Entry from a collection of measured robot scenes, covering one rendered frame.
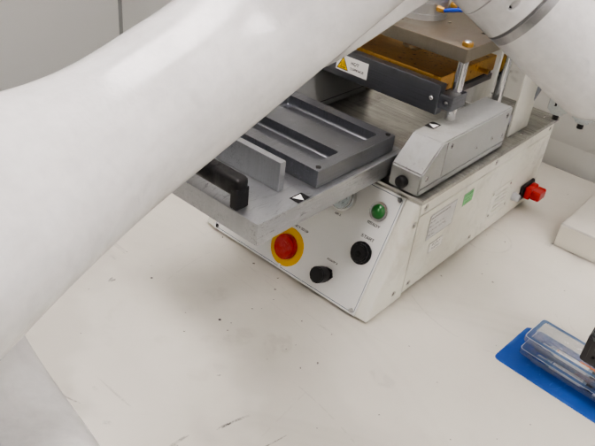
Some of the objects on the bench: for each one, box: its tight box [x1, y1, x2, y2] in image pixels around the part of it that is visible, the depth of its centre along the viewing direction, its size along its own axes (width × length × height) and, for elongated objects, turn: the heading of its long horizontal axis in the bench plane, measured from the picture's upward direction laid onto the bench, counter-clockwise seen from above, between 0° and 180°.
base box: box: [207, 124, 554, 322], centre depth 116 cm, size 54×38×17 cm
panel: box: [213, 183, 406, 317], centre depth 101 cm, size 2×30×19 cm, turn 40°
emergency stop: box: [274, 234, 298, 259], centre depth 102 cm, size 2×4×4 cm, turn 40°
